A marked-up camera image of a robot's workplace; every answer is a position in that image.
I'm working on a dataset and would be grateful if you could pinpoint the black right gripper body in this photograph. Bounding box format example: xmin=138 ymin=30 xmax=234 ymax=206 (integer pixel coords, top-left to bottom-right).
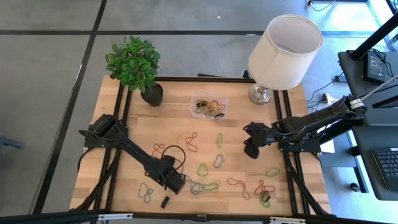
xmin=243 ymin=122 xmax=278 ymax=146

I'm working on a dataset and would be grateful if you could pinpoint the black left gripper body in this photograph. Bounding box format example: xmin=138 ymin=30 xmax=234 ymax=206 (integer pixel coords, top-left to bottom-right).
xmin=146 ymin=155 xmax=187 ymax=195

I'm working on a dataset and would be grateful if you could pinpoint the long thin blue rubber band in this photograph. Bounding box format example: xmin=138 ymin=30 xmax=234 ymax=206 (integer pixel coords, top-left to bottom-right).
xmin=185 ymin=175 xmax=205 ymax=195

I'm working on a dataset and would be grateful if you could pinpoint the wide blue rubber band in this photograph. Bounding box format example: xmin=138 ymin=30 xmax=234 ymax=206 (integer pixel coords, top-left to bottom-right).
xmin=189 ymin=182 xmax=205 ymax=196

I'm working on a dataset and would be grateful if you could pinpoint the long red rubber band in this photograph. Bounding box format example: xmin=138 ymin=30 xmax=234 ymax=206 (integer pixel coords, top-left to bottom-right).
xmin=185 ymin=131 xmax=199 ymax=153
xmin=226 ymin=177 xmax=251 ymax=201

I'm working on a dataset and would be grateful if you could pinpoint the yellow rubber band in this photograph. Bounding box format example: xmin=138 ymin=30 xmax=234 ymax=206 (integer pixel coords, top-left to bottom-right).
xmin=213 ymin=186 xmax=225 ymax=205
xmin=198 ymin=105 xmax=220 ymax=118
xmin=195 ymin=99 xmax=215 ymax=113

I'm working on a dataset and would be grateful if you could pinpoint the clear plastic bin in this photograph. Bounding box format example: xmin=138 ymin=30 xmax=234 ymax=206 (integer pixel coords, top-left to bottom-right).
xmin=188 ymin=89 xmax=230 ymax=122

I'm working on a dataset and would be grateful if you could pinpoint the white sheet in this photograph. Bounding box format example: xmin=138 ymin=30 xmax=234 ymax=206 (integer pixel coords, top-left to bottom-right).
xmin=319 ymin=139 xmax=335 ymax=154

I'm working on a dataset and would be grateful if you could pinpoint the white-shade silver table lamp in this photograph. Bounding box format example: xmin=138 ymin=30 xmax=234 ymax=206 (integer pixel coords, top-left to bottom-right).
xmin=248 ymin=14 xmax=324 ymax=106

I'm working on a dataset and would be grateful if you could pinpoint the white power strip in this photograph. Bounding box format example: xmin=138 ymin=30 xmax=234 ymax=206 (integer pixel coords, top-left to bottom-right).
xmin=322 ymin=92 xmax=338 ymax=104

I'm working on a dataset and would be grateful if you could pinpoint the black keyboard tray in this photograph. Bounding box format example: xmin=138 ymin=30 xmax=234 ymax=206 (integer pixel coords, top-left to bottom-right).
xmin=351 ymin=126 xmax=398 ymax=202

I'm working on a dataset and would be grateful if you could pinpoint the black desk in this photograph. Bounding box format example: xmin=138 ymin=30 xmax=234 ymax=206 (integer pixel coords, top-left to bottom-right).
xmin=338 ymin=49 xmax=398 ymax=126

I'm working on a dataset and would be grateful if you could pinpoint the green plant in black pot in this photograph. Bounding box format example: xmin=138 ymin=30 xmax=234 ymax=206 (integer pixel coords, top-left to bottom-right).
xmin=104 ymin=34 xmax=165 ymax=108

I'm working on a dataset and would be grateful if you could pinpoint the black power adapter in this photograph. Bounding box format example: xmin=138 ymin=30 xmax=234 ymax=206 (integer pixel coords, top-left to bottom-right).
xmin=363 ymin=50 xmax=387 ymax=84

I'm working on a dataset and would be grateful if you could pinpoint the black keyboard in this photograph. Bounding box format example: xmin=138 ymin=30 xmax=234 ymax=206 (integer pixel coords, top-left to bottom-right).
xmin=371 ymin=148 xmax=398 ymax=191

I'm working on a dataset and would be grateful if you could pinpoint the black pole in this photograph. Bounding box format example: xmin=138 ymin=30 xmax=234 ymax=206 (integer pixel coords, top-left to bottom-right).
xmin=349 ymin=12 xmax=398 ymax=60

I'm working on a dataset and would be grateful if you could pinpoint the grey chair leg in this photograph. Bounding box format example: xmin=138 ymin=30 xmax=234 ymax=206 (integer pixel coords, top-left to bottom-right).
xmin=0 ymin=136 xmax=26 ymax=150

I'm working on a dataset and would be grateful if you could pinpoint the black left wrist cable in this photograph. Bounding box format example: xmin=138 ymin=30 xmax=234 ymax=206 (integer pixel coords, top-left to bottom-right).
xmin=160 ymin=144 xmax=187 ymax=171

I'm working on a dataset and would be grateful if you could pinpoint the silver bracket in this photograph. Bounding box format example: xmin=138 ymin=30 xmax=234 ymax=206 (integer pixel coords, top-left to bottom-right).
xmin=269 ymin=216 xmax=307 ymax=224
xmin=98 ymin=213 xmax=134 ymax=221

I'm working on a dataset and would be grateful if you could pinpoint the black floor cable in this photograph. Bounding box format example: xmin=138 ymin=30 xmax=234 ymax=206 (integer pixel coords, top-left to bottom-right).
xmin=306 ymin=72 xmax=345 ymax=108

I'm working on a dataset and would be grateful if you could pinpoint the white cable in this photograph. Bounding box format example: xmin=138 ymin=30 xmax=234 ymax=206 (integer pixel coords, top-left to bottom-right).
xmin=360 ymin=73 xmax=398 ymax=102

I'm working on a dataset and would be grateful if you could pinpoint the black camera rig beam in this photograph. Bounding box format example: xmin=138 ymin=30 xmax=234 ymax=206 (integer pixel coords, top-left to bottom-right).
xmin=0 ymin=210 xmax=398 ymax=224

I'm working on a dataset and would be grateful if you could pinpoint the pale floor cable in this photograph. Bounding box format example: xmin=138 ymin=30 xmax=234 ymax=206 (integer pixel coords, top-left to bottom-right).
xmin=307 ymin=0 xmax=336 ymax=12

